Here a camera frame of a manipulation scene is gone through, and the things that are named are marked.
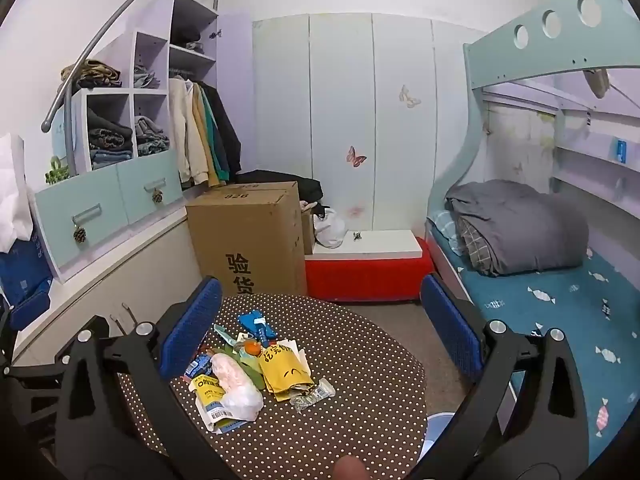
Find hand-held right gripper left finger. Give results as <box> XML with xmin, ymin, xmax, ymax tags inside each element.
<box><xmin>52</xmin><ymin>276</ymin><xmax>236</xmax><ymax>480</ymax></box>

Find large cardboard box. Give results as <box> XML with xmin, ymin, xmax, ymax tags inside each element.
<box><xmin>186</xmin><ymin>181</ymin><xmax>308</xmax><ymax>299</ymax></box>

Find blue plaid pillow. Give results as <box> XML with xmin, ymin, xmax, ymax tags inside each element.
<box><xmin>431</xmin><ymin>210</ymin><xmax>469</xmax><ymax>257</ymax></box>

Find cream hanging jacket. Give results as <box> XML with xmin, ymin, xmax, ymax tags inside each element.
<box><xmin>168</xmin><ymin>77</ymin><xmax>211</xmax><ymax>187</ymax></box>

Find green hanging garment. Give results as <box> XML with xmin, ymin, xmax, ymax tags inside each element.
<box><xmin>201</xmin><ymin>85</ymin><xmax>232</xmax><ymax>179</ymax></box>

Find blue grey folded clothes stack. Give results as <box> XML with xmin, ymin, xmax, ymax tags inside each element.
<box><xmin>135</xmin><ymin>116</ymin><xmax>171</xmax><ymax>157</ymax></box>

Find teal drawer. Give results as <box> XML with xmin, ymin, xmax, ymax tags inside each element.
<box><xmin>116</xmin><ymin>152</ymin><xmax>184</xmax><ymax>224</ymax></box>
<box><xmin>34</xmin><ymin>180</ymin><xmax>130</xmax><ymax>268</ymax></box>

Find white crumpled plastic bag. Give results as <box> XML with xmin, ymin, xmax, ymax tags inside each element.
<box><xmin>211</xmin><ymin>352</ymin><xmax>264</xmax><ymax>421</ymax></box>

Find white paper bag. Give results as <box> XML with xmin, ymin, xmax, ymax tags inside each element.
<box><xmin>0</xmin><ymin>132</ymin><xmax>34</xmax><ymax>254</ymax></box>

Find blue and red packet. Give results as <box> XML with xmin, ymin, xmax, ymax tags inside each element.
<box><xmin>182</xmin><ymin>352</ymin><xmax>214</xmax><ymax>382</ymax></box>

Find grey quilt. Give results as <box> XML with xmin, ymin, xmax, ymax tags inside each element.
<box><xmin>445</xmin><ymin>179</ymin><xmax>590</xmax><ymax>277</ymax></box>

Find dark folded clothes stack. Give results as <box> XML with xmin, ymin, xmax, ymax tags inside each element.
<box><xmin>87</xmin><ymin>109</ymin><xmax>134</xmax><ymax>169</ymax></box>

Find clear plastic wrapper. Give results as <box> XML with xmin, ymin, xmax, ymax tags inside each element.
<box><xmin>290</xmin><ymin>379</ymin><xmax>335</xmax><ymax>413</ymax></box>

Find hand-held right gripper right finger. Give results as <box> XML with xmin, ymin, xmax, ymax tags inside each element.
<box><xmin>410</xmin><ymin>274</ymin><xmax>593</xmax><ymax>480</ymax></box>

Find teal candy-print bed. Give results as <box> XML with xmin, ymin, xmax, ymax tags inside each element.
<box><xmin>432</xmin><ymin>245</ymin><xmax>640</xmax><ymax>466</ymax></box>

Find lilac shelf unit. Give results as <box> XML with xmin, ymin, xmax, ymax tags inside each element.
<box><xmin>32</xmin><ymin>0</ymin><xmax>256</xmax><ymax>282</ymax></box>

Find blue bag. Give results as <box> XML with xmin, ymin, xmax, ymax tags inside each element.
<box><xmin>0</xmin><ymin>240</ymin><xmax>54</xmax><ymax>311</ymax></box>

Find yellow and white packet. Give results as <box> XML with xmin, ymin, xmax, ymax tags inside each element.
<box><xmin>190</xmin><ymin>377</ymin><xmax>247</xmax><ymax>434</ymax></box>

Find brown polka dot table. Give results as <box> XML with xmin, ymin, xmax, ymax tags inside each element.
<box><xmin>117</xmin><ymin>294</ymin><xmax>431</xmax><ymax>480</ymax></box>

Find black cloth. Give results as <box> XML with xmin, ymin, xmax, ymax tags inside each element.
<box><xmin>235</xmin><ymin>170</ymin><xmax>325</xmax><ymax>207</ymax></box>

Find white plastic bin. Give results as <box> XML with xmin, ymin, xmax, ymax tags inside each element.
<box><xmin>422</xmin><ymin>412</ymin><xmax>457</xmax><ymax>461</ymax></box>

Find beige hanging object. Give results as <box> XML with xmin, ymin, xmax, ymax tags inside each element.
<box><xmin>584</xmin><ymin>67</ymin><xmax>612</xmax><ymax>99</ymax></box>

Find yellow paper bag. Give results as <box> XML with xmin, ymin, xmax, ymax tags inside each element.
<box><xmin>257</xmin><ymin>342</ymin><xmax>314</xmax><ymax>403</ymax></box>

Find curved metal rail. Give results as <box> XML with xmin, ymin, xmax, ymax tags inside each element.
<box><xmin>42</xmin><ymin>0</ymin><xmax>226</xmax><ymax>177</ymax></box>

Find green plant ornament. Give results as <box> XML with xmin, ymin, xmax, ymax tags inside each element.
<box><xmin>46</xmin><ymin>156</ymin><xmax>71</xmax><ymax>184</ymax></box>

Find white low cabinet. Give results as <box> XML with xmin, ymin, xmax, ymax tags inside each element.
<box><xmin>12</xmin><ymin>205</ymin><xmax>202</xmax><ymax>367</ymax></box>

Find teal green wrapper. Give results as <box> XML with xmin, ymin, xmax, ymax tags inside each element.
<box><xmin>214</xmin><ymin>323</ymin><xmax>242</xmax><ymax>350</ymax></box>

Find brown folded clothes pile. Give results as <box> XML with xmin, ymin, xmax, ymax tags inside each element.
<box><xmin>61</xmin><ymin>59</ymin><xmax>122</xmax><ymax>89</ymax></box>

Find blue wrapper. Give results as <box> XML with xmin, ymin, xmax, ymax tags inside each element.
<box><xmin>237</xmin><ymin>310</ymin><xmax>278</xmax><ymax>344</ymax></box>

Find red storage bench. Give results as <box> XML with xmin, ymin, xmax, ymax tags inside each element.
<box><xmin>305</xmin><ymin>230</ymin><xmax>434</xmax><ymax>304</ymax></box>

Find white wardrobe doors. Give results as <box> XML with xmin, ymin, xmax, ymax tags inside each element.
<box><xmin>252</xmin><ymin>12</ymin><xmax>488</xmax><ymax>241</ymax></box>

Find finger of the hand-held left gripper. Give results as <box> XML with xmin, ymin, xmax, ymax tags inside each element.
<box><xmin>0</xmin><ymin>290</ymin><xmax>52</xmax><ymax>361</ymax></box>
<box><xmin>0</xmin><ymin>355</ymin><xmax>68</xmax><ymax>411</ymax></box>

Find black hanging garment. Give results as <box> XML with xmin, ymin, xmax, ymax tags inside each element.
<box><xmin>205</xmin><ymin>82</ymin><xmax>243</xmax><ymax>177</ymax></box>

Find teal bunk bed frame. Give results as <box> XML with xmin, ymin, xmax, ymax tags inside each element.
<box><xmin>425</xmin><ymin>0</ymin><xmax>640</xmax><ymax>466</ymax></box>

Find yellow hanging garment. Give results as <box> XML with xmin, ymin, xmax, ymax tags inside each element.
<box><xmin>192</xmin><ymin>85</ymin><xmax>222</xmax><ymax>187</ymax></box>

